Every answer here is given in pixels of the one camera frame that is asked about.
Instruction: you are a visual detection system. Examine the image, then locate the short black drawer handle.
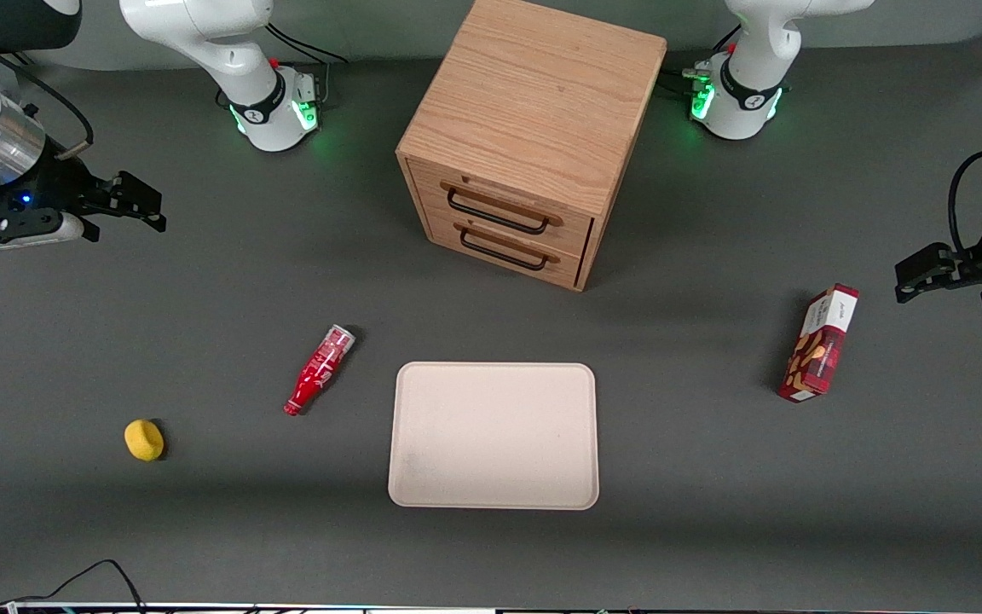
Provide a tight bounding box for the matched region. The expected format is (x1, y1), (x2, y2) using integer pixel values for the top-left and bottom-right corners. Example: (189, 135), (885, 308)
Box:
(459, 223), (550, 272)

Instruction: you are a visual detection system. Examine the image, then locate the thin black table edge cable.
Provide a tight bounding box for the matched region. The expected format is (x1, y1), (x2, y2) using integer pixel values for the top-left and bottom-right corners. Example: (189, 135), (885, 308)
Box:
(0, 559), (147, 614)

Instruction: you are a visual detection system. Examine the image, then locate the beige rectangular tray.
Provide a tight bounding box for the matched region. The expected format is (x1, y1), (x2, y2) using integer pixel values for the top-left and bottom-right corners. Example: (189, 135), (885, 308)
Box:
(387, 362), (601, 511)

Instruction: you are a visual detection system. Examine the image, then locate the wooden drawer with long handle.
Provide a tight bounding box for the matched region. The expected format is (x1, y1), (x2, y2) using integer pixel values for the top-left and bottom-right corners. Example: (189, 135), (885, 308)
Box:
(410, 160), (595, 258)

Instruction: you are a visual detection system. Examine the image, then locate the black arm base cable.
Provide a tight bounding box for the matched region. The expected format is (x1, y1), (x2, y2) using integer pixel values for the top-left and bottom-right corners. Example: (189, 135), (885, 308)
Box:
(660, 26), (741, 96)
(265, 21), (349, 107)

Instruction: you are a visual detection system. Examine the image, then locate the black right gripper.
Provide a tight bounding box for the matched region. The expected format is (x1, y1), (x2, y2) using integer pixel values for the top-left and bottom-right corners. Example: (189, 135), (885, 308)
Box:
(0, 143), (166, 243)

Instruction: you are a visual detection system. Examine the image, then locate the wooden drawer cabinet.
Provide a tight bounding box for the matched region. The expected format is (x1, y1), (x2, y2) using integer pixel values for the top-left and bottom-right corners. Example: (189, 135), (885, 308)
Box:
(396, 0), (669, 293)

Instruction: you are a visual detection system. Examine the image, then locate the black right arm base cable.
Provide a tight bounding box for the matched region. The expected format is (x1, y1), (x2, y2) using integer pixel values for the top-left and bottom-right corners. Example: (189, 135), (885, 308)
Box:
(265, 21), (349, 107)

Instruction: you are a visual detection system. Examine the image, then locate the yellow lemon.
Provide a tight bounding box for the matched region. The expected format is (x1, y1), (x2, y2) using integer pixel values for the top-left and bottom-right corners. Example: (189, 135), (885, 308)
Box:
(124, 419), (165, 463)

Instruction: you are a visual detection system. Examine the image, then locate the red coke bottle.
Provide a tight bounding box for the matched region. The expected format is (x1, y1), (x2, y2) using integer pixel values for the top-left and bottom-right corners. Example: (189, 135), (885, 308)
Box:
(283, 324), (357, 417)

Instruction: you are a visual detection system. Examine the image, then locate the long black drawer handle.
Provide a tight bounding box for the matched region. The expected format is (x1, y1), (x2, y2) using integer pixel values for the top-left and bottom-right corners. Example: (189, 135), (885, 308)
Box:
(446, 186), (553, 235)

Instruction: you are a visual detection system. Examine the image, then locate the black right arm wrist cable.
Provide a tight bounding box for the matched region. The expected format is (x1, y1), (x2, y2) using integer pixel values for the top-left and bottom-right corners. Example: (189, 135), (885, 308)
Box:
(0, 24), (95, 163)

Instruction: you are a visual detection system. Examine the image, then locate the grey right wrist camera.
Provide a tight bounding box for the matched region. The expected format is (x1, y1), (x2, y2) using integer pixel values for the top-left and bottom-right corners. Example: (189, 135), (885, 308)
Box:
(0, 213), (84, 254)

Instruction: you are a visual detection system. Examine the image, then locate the wooden drawer with short handle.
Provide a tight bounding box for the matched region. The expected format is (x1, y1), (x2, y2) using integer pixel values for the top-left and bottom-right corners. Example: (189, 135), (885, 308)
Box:
(425, 210), (588, 287)

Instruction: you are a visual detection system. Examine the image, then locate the red plaid shortbread box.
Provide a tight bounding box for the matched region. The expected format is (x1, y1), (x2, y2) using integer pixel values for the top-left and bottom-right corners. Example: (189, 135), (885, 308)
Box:
(778, 283), (861, 403)

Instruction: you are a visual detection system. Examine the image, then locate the black left arm base cable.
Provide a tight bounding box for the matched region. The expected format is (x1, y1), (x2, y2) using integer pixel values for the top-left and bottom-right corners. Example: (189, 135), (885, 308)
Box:
(660, 26), (741, 96)

